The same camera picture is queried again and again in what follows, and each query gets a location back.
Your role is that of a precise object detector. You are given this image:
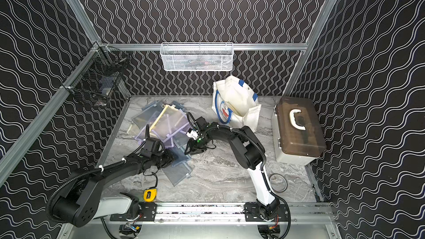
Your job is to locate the grey blue mesh pouch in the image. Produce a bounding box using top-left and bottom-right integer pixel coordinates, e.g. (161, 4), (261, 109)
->
(162, 148), (192, 187)

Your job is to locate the purple trim mesh pouch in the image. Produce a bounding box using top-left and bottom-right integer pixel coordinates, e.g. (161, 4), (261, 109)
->
(132, 105), (189, 145)

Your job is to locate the white canvas tote bag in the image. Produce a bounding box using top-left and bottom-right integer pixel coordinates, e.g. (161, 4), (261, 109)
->
(211, 76), (261, 131)

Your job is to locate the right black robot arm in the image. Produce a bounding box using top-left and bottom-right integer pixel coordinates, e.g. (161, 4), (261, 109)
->
(185, 112), (291, 222)

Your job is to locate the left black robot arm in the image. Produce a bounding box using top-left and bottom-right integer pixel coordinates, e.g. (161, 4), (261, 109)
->
(46, 133), (174, 227)

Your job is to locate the yellow tape measure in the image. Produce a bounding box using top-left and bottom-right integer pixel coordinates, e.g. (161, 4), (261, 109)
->
(143, 173), (158, 202)

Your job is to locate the brown lid storage box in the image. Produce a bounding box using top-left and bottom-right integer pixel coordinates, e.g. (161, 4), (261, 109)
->
(271, 96), (326, 166)

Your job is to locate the white wire mesh basket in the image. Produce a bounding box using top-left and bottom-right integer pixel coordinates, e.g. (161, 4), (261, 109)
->
(159, 42), (234, 71)

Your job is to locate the black wire basket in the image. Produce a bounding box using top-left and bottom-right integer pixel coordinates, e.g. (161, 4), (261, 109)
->
(66, 46), (130, 107)

